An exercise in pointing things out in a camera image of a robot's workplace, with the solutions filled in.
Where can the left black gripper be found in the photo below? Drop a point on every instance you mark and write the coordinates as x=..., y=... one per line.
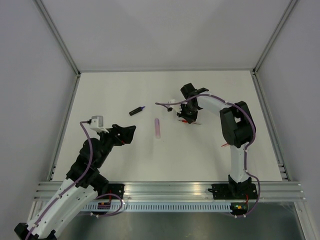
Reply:
x=126, y=134

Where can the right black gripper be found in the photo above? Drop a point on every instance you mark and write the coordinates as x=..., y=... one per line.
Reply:
x=189, y=119

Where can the red gel pen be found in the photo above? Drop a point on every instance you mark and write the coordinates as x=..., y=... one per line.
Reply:
x=186, y=122

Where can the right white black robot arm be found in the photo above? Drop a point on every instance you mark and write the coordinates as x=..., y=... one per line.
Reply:
x=239, y=132

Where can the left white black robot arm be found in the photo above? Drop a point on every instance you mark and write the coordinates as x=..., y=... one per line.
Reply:
x=83, y=182

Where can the black purple-tip marker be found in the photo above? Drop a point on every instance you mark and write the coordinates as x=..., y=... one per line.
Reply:
x=136, y=110

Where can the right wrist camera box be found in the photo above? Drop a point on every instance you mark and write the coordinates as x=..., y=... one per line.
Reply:
x=173, y=106

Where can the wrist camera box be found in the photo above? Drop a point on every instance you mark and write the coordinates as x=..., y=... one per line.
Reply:
x=173, y=106
x=97, y=124

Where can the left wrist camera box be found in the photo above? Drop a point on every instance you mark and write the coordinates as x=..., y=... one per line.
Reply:
x=97, y=124

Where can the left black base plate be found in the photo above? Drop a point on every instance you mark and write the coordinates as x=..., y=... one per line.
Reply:
x=112, y=190

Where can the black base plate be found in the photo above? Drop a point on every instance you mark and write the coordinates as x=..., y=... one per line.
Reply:
x=223, y=191
x=112, y=190

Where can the white slotted cable duct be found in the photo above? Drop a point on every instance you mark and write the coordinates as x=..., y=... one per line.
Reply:
x=167, y=207

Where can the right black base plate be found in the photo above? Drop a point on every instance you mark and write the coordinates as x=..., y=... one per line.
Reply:
x=223, y=191

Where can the aluminium mounting rail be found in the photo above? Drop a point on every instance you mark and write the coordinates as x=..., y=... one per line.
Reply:
x=271, y=191

